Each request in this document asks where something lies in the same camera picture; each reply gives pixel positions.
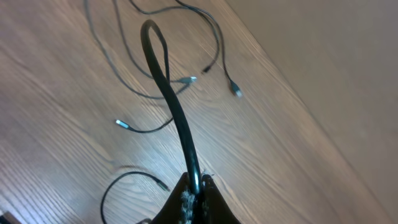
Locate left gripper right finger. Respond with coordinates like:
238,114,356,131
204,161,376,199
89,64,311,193
201,174,241,224

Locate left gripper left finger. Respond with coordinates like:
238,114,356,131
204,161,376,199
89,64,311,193
151,172,195,224

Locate black USB-A cable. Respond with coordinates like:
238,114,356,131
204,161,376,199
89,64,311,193
129,0,243,99

